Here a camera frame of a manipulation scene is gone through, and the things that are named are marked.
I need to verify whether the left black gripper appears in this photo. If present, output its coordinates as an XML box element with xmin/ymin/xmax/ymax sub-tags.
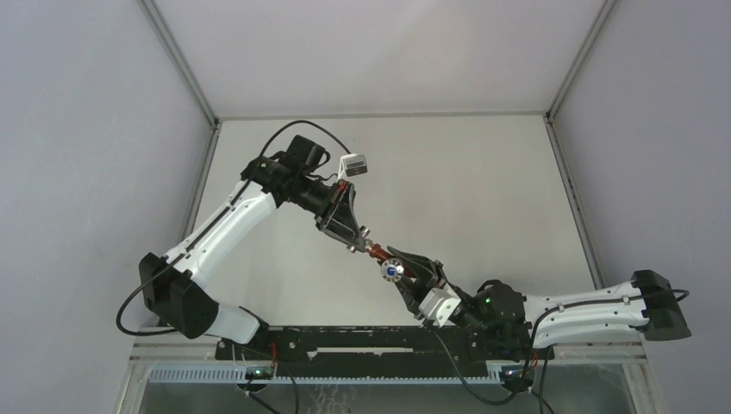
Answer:
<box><xmin>288</xmin><ymin>176</ymin><xmax>366</xmax><ymax>254</ymax></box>

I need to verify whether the red brown water faucet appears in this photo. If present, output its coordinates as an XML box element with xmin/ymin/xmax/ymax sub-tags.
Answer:
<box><xmin>366</xmin><ymin>243</ymin><xmax>415</xmax><ymax>283</ymax></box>

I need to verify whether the silver metal tee fitting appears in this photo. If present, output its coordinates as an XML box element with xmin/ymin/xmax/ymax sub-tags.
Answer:
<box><xmin>347</xmin><ymin>226</ymin><xmax>372</xmax><ymax>254</ymax></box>

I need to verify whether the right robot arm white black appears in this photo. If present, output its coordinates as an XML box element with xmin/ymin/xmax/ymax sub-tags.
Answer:
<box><xmin>370</xmin><ymin>247</ymin><xmax>691</xmax><ymax>361</ymax></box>

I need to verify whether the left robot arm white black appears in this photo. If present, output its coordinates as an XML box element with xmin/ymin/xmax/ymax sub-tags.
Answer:
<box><xmin>139</xmin><ymin>135</ymin><xmax>368</xmax><ymax>360</ymax></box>

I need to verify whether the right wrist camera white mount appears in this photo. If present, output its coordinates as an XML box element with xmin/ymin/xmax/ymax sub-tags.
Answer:
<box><xmin>418</xmin><ymin>287</ymin><xmax>461</xmax><ymax>328</ymax></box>

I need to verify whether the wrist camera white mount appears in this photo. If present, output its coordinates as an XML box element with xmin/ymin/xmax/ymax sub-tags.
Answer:
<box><xmin>418</xmin><ymin>287</ymin><xmax>461</xmax><ymax>328</ymax></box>
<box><xmin>337</xmin><ymin>154</ymin><xmax>368</xmax><ymax>179</ymax></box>

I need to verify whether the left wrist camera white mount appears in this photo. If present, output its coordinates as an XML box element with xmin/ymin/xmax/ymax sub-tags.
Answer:
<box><xmin>337</xmin><ymin>154</ymin><xmax>368</xmax><ymax>179</ymax></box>

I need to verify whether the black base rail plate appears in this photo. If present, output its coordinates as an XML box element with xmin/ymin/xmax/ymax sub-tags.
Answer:
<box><xmin>215</xmin><ymin>326</ymin><xmax>555</xmax><ymax>378</ymax></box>

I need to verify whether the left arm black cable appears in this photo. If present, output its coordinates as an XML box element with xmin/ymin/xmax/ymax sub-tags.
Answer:
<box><xmin>116</xmin><ymin>119</ymin><xmax>353</xmax><ymax>337</ymax></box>

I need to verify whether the white slotted cable duct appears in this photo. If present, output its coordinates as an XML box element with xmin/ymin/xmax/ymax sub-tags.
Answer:
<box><xmin>148</xmin><ymin>365</ymin><xmax>507</xmax><ymax>385</ymax></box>

